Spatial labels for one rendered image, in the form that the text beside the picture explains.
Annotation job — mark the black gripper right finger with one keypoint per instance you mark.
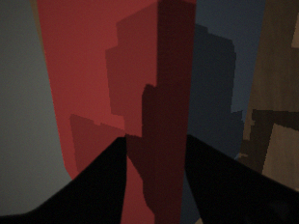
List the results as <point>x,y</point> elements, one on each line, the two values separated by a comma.
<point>228,192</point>

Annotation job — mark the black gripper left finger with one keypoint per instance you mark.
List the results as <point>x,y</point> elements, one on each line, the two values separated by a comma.
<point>95,196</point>

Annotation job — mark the grey open box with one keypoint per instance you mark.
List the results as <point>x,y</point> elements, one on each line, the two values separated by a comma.
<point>224,59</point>

